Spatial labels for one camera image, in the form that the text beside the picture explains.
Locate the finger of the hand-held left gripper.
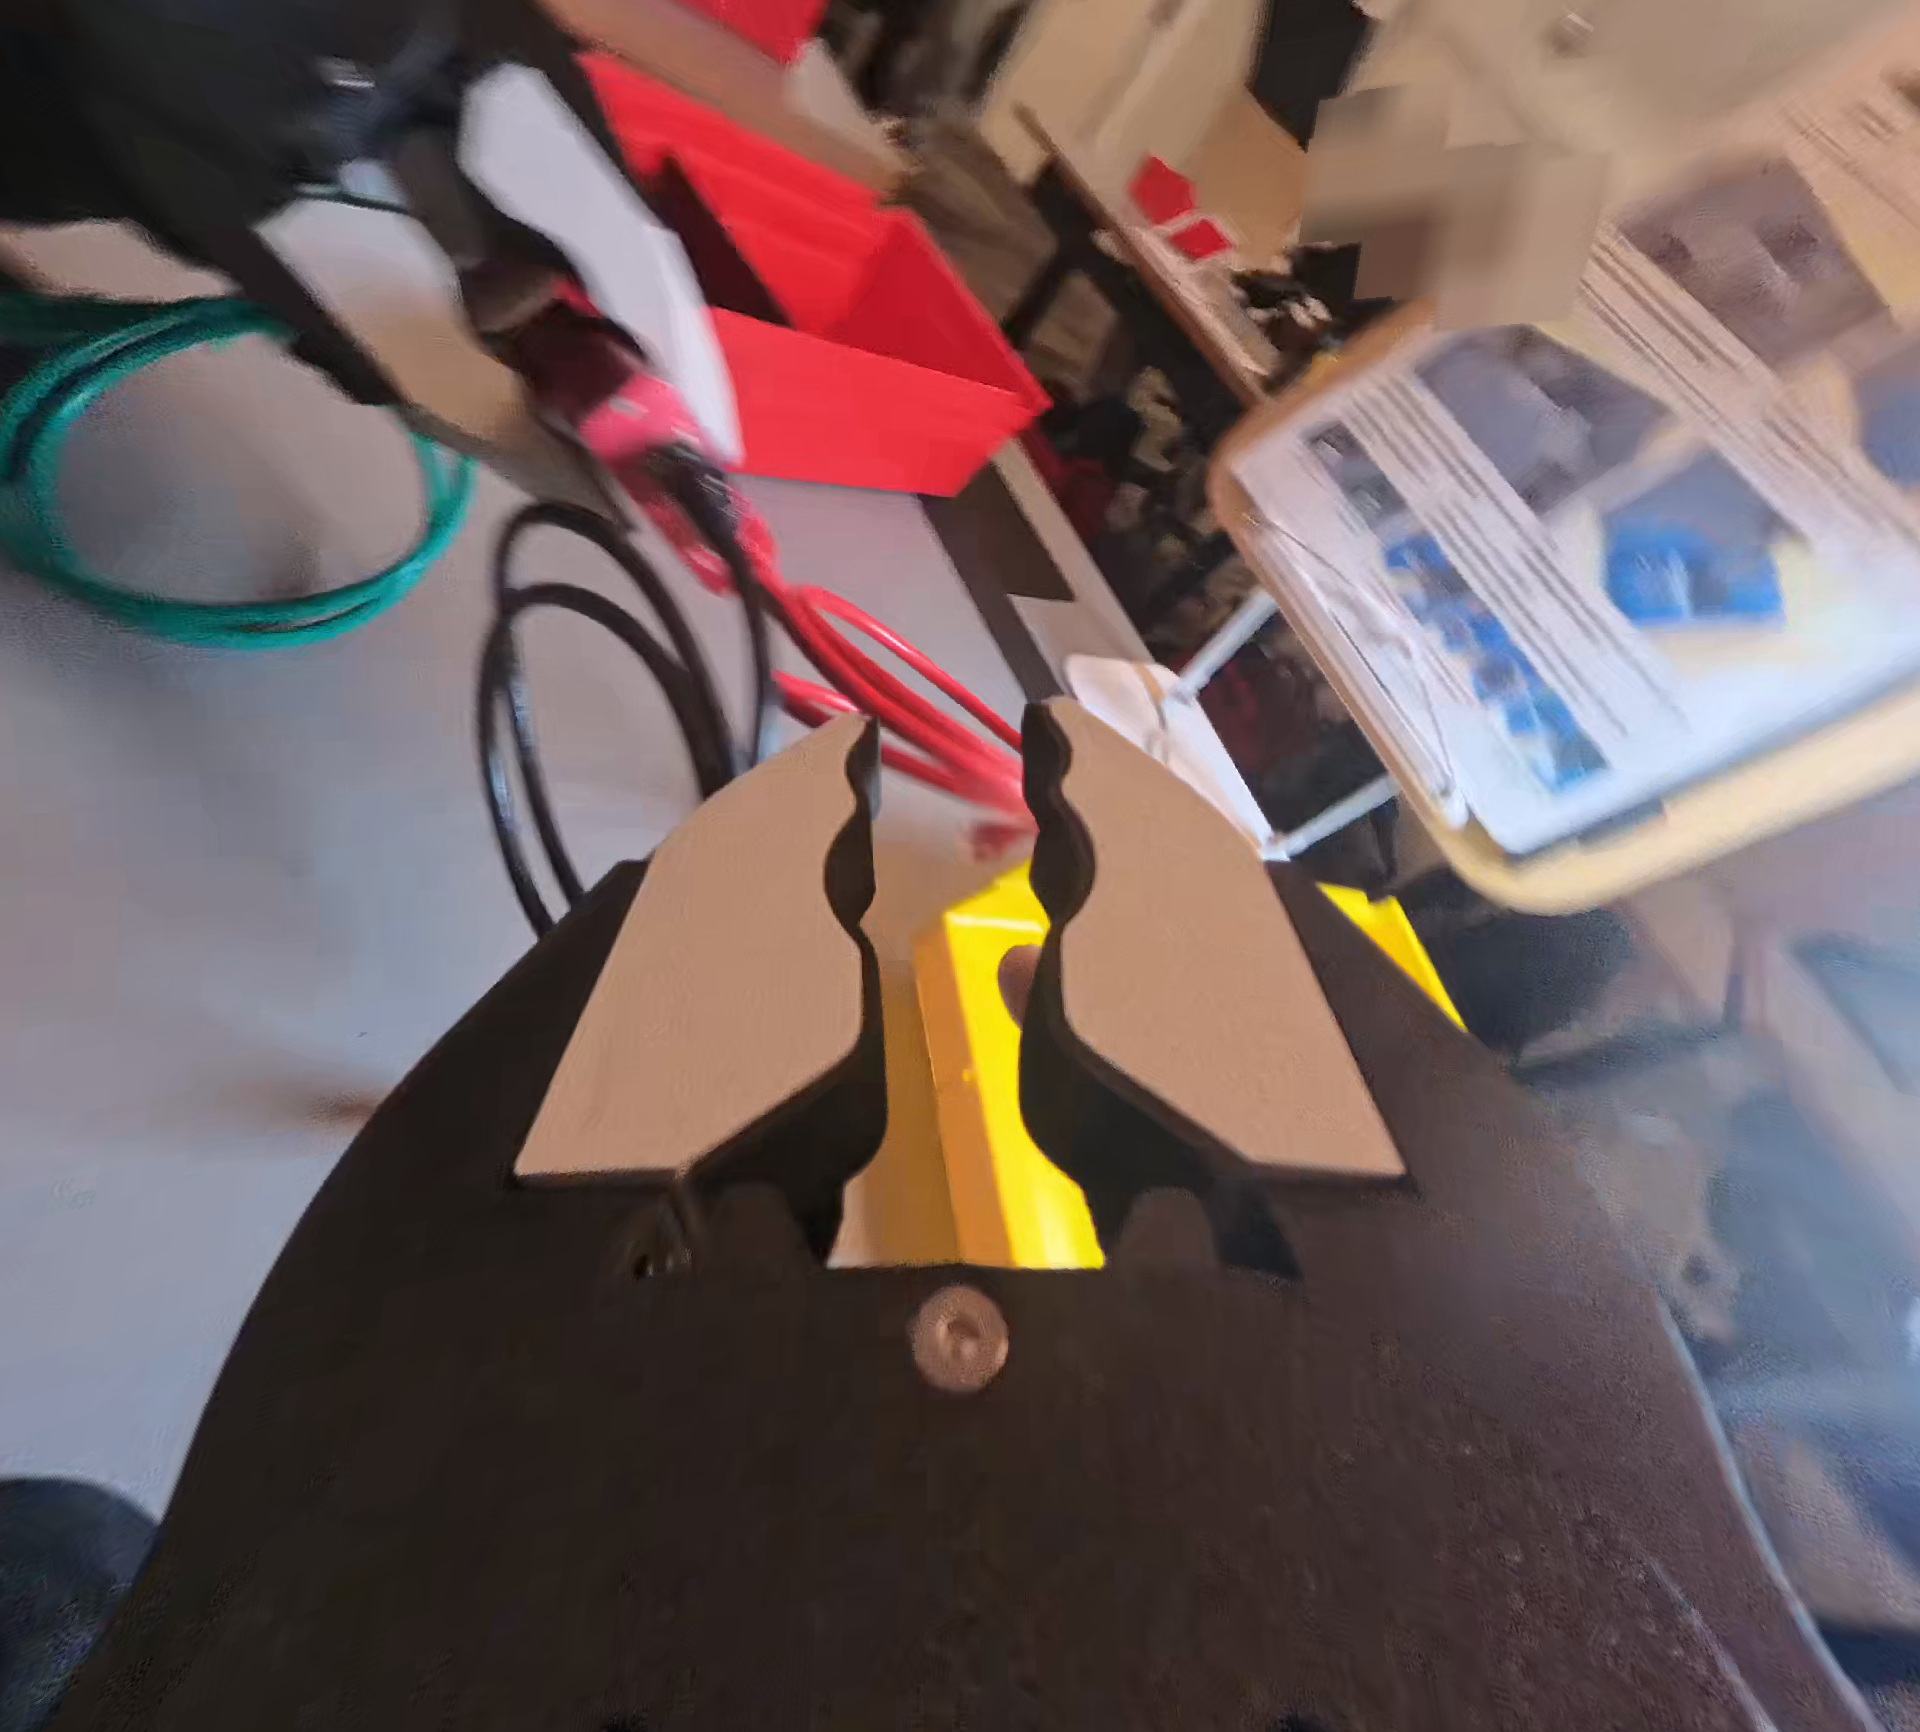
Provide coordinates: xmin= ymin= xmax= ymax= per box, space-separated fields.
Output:
xmin=458 ymin=63 xmax=746 ymax=470
xmin=258 ymin=202 xmax=637 ymax=523

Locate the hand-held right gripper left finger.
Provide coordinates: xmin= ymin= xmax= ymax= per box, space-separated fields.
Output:
xmin=514 ymin=712 xmax=887 ymax=1277

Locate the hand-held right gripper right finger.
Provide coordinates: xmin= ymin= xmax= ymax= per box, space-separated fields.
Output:
xmin=1023 ymin=697 xmax=1411 ymax=1269

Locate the red metal port box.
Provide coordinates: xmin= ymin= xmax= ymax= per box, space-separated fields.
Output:
xmin=473 ymin=263 xmax=754 ymax=549

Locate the yellow plastic bin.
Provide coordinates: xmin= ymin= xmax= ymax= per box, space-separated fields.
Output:
xmin=835 ymin=864 xmax=1463 ymax=1272

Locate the red plastic bin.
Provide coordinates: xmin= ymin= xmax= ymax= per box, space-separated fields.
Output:
xmin=578 ymin=52 xmax=1051 ymax=496

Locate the red ethernet cable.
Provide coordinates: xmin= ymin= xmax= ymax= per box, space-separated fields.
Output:
xmin=675 ymin=472 xmax=1036 ymax=850

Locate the green ethernet cable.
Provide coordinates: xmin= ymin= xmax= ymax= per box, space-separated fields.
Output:
xmin=0 ymin=293 xmax=475 ymax=649

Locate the black ethernet cable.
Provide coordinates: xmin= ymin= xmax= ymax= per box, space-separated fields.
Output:
xmin=478 ymin=443 xmax=784 ymax=939

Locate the white stand base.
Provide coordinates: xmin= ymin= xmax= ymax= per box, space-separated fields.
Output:
xmin=1067 ymin=651 xmax=1279 ymax=859

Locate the instruction sheet on clipboard stand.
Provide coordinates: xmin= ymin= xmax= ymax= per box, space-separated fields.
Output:
xmin=1208 ymin=6 xmax=1920 ymax=917

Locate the printed instruction poster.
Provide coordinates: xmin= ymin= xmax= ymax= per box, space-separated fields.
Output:
xmin=1230 ymin=22 xmax=1920 ymax=850

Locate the wooden table with black legs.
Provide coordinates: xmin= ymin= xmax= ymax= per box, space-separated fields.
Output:
xmin=1023 ymin=106 xmax=1309 ymax=408

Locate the black panel on cardboard stand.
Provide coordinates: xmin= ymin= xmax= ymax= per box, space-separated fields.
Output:
xmin=1187 ymin=0 xmax=1374 ymax=248

